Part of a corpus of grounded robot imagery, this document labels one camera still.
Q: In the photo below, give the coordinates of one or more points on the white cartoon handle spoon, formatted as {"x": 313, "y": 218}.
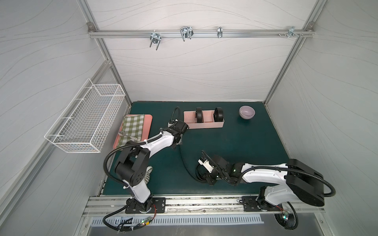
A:
{"x": 125, "y": 135}

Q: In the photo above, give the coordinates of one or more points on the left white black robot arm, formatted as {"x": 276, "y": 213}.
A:
{"x": 131, "y": 165}

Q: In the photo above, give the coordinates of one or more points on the grey ribbed ceramic mug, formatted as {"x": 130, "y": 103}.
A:
{"x": 148, "y": 174}

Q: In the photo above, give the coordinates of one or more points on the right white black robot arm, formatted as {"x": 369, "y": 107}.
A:
{"x": 291, "y": 181}

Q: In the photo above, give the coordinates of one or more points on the aluminium crossbar rail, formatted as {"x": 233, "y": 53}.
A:
{"x": 204, "y": 33}

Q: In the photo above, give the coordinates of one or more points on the metal hook clamp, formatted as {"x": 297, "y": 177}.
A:
{"x": 186, "y": 32}
{"x": 291, "y": 33}
{"x": 155, "y": 38}

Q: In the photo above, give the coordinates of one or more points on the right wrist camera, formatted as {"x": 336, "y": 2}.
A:
{"x": 206, "y": 164}

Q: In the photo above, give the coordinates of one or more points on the pink compartment storage box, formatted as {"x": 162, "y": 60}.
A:
{"x": 208, "y": 120}

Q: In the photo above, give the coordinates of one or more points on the purple small bowl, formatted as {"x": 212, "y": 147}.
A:
{"x": 246, "y": 112}

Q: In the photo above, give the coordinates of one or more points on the metal hook clamp centre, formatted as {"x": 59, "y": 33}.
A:
{"x": 186, "y": 32}

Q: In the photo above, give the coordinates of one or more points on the white wire basket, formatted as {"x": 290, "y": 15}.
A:
{"x": 85, "y": 123}

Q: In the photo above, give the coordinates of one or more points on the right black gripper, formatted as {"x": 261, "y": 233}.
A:
{"x": 211, "y": 162}

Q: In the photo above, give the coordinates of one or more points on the dark green table mat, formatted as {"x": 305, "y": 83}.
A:
{"x": 253, "y": 141}

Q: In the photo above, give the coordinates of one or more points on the pink plastic tray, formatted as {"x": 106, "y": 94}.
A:
{"x": 146, "y": 128}

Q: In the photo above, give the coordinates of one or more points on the green checkered cloth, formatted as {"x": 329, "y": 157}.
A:
{"x": 133, "y": 126}

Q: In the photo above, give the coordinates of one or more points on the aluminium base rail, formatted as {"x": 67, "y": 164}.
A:
{"x": 180, "y": 204}

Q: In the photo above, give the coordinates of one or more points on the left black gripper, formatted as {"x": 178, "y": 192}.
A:
{"x": 179, "y": 130}

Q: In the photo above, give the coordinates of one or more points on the metal ring clamp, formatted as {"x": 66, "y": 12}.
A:
{"x": 219, "y": 32}

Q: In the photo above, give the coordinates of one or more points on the metal hook clamp left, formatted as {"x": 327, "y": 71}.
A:
{"x": 155, "y": 38}

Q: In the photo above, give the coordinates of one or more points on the metal hook clamp right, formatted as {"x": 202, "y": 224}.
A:
{"x": 291, "y": 33}

